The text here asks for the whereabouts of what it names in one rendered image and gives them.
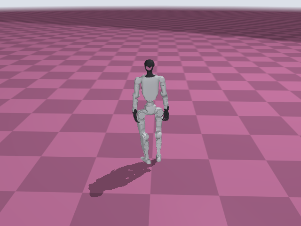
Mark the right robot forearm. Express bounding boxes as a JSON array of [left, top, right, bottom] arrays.
[[162, 95, 169, 109]]

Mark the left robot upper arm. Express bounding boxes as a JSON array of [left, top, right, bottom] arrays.
[[134, 77, 142, 98]]

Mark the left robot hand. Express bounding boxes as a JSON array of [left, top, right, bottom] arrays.
[[133, 109, 140, 123]]

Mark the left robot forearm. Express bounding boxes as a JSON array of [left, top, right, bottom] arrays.
[[132, 93, 138, 112]]

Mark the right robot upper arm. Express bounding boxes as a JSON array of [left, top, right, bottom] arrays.
[[158, 76, 167, 97]]

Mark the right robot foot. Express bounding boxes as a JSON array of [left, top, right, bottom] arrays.
[[156, 154, 161, 162]]

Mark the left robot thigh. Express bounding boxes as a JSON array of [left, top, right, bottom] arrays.
[[137, 108, 149, 141]]

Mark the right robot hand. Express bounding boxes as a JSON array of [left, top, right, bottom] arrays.
[[162, 106, 169, 121]]

